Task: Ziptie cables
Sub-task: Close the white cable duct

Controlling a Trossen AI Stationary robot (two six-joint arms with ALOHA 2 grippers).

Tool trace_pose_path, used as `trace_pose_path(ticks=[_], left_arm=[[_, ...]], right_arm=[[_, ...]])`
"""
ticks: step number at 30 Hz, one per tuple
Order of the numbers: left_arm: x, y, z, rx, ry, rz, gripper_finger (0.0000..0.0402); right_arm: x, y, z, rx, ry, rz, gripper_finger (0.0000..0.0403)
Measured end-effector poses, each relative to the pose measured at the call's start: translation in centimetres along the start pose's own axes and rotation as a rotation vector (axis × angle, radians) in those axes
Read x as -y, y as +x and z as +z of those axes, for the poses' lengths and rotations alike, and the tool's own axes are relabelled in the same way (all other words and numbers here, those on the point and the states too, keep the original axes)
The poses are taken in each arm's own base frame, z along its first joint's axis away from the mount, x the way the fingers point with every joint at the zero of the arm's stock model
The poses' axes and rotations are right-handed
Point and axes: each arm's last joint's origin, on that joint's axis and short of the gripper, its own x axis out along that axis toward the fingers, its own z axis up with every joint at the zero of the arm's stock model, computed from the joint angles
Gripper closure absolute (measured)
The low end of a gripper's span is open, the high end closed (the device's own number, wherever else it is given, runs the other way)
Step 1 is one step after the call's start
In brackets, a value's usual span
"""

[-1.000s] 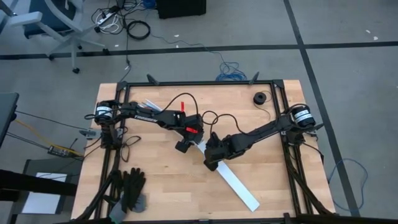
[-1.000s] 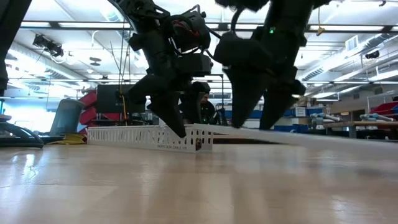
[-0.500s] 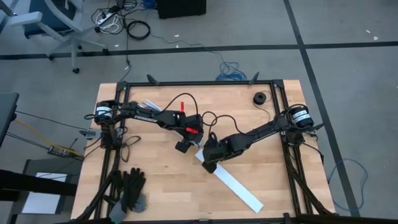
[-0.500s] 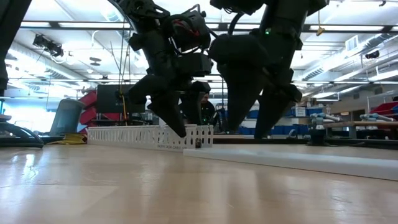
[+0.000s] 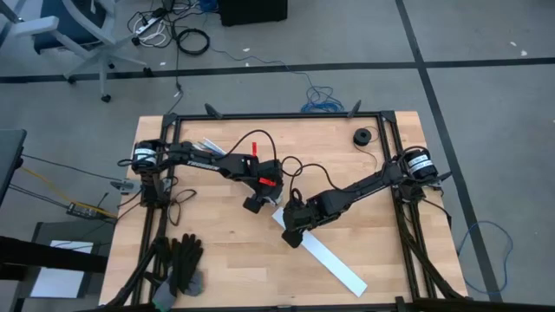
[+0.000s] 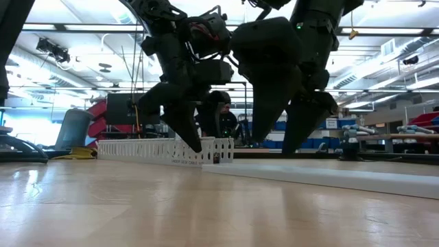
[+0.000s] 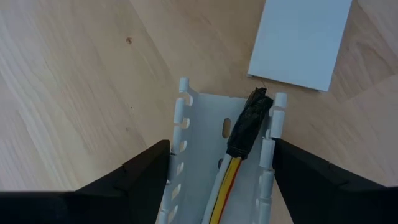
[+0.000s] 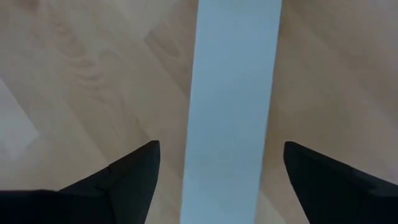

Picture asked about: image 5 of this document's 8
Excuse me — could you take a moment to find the white duct cover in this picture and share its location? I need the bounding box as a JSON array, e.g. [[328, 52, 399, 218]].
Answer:
[[271, 206, 369, 299]]

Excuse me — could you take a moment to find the white slotted cable duct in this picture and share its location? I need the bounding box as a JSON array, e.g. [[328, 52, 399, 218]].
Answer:
[[190, 137, 229, 158]]

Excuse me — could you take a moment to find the black glove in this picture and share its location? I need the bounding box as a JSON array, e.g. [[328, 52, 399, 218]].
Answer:
[[151, 232, 206, 298]]

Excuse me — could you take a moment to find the grey green glove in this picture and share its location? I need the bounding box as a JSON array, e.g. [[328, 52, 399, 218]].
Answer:
[[151, 267, 207, 312]]

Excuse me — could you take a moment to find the small black electronics box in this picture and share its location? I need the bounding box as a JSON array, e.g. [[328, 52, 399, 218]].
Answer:
[[65, 202, 100, 220]]

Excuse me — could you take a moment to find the black box on floor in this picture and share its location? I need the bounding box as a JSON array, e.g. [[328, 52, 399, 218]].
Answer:
[[216, 0, 290, 29]]

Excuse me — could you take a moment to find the white power strip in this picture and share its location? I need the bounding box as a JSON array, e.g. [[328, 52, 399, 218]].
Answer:
[[132, 10, 169, 39]]

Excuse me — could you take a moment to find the white paper sheet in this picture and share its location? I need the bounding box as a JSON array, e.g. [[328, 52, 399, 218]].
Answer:
[[29, 238, 95, 300]]

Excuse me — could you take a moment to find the white blue office chair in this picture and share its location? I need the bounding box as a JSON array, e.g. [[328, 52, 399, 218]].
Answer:
[[0, 0, 153, 104]]

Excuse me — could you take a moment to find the dark side desk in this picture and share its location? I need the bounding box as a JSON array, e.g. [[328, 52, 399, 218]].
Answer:
[[0, 127, 29, 210]]

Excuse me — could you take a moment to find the black aluminium table frame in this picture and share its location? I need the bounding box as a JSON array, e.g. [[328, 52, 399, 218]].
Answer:
[[98, 101, 470, 312]]

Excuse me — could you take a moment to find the black wire spool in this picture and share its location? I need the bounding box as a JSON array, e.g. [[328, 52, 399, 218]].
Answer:
[[351, 126, 380, 171]]

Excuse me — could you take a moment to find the tangled blue network cable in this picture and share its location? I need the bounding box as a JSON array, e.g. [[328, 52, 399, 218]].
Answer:
[[206, 44, 346, 114]]

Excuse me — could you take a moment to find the coiled black floor cable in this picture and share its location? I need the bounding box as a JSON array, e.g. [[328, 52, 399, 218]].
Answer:
[[176, 27, 212, 57]]

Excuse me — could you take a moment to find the looped blue floor cable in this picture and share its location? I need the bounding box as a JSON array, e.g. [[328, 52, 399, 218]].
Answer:
[[456, 219, 515, 297]]

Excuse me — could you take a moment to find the thin yellow floor cable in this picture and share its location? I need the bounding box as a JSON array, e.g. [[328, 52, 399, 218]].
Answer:
[[20, 166, 119, 218]]

